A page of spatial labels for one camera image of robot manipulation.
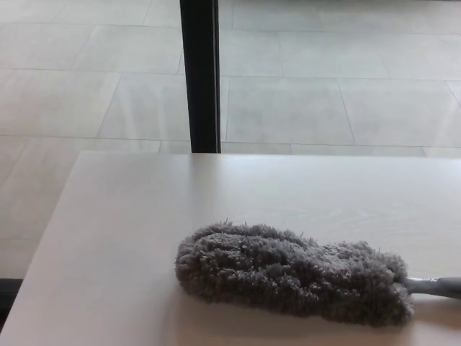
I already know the grey fluffy microfiber duster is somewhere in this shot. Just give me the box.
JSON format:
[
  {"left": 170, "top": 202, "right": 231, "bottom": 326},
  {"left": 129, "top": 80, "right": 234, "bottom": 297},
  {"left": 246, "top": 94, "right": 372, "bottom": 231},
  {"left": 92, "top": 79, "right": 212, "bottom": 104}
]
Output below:
[{"left": 174, "top": 220, "right": 461, "bottom": 328}]

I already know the black vertical window frame post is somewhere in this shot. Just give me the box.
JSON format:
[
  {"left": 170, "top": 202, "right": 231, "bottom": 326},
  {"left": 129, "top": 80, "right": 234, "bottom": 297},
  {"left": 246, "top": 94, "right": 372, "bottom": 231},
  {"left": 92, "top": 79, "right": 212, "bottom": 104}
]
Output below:
[{"left": 179, "top": 0, "right": 222, "bottom": 154}]

